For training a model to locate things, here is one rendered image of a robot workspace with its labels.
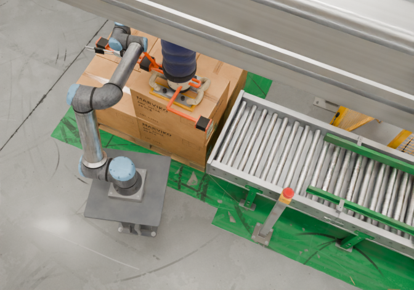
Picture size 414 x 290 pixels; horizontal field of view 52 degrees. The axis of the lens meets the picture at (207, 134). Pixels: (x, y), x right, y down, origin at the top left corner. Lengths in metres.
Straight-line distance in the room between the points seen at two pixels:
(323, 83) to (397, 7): 0.10
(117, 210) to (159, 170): 0.39
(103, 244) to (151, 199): 0.88
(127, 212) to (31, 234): 1.15
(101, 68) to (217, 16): 3.26
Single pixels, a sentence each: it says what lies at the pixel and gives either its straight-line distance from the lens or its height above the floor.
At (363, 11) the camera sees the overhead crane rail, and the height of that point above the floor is 3.21.
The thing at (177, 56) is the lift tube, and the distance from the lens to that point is 2.57.
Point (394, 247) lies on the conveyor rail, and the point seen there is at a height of 0.46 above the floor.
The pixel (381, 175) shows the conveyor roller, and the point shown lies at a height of 0.55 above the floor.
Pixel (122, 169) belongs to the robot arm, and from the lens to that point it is 2.61.
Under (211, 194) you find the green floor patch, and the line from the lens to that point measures 3.66.
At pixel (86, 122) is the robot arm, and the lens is 2.35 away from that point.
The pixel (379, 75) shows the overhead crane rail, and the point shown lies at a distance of 0.41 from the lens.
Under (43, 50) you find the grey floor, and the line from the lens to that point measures 4.62.
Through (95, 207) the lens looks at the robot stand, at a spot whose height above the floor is 0.75.
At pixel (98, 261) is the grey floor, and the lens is 3.59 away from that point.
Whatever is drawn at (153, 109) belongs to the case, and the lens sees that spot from 3.10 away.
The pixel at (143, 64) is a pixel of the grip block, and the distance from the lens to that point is 2.94.
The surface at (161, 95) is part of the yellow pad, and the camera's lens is 2.94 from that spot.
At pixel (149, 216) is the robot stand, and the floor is 0.75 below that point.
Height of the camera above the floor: 3.46
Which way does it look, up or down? 63 degrees down
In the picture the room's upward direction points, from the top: 5 degrees clockwise
